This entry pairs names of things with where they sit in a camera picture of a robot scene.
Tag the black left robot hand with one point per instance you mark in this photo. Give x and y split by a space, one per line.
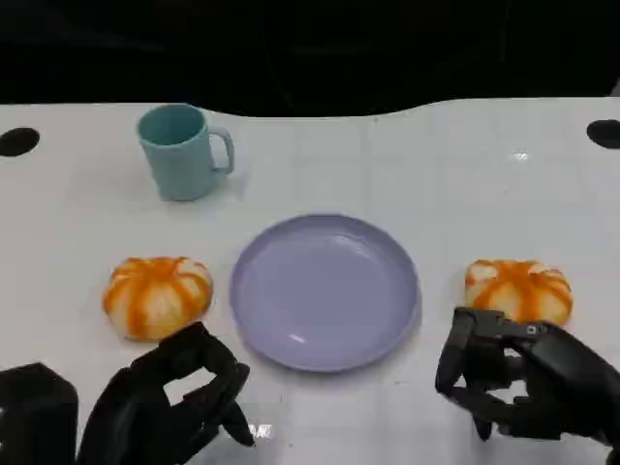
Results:
131 412

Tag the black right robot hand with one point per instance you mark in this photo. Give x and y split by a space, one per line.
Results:
567 382

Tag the orange white toy bread roll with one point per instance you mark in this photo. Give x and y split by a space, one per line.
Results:
155 295
518 290

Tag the lilac plate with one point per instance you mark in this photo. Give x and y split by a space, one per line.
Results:
324 295

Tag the pale green mug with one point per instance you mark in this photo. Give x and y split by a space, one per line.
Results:
179 164

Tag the black backdrop cloth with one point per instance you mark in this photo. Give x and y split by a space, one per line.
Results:
310 48

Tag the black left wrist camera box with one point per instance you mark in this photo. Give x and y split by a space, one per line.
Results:
36 416

